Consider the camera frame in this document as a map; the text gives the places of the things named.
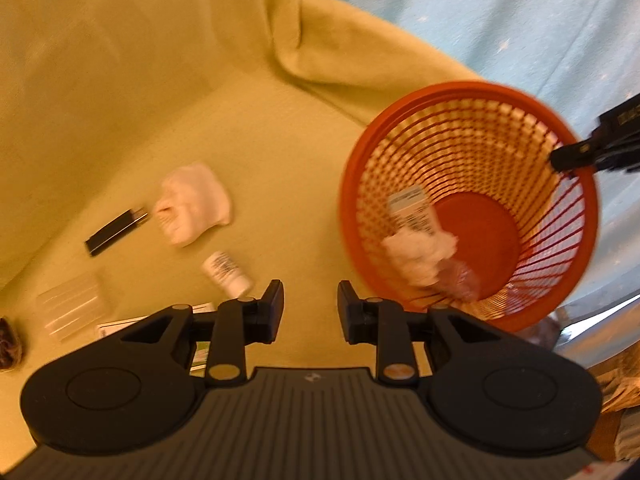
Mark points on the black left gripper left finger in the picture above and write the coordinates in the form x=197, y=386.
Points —
x=236, y=324

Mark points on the crumpled white tissue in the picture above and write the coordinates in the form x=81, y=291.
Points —
x=192, y=201

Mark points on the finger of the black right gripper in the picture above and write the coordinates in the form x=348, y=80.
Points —
x=568, y=158

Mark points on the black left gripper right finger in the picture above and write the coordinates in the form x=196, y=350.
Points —
x=382, y=323

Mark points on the white medicine box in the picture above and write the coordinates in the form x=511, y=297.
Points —
x=411, y=208

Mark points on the clear plastic wrapper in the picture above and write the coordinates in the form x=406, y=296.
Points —
x=457, y=281

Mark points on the dark brown pinecone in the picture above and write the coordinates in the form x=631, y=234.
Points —
x=11, y=347

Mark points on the small white pill bottle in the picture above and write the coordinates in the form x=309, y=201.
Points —
x=224, y=272

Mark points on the red plastic mesh basket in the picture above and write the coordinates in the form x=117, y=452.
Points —
x=480, y=152

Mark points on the yellow-green blanket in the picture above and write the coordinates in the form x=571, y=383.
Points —
x=100, y=99

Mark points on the light blue star curtain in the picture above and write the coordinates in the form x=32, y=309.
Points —
x=580, y=57

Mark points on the white paper ball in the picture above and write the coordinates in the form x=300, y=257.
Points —
x=416, y=255

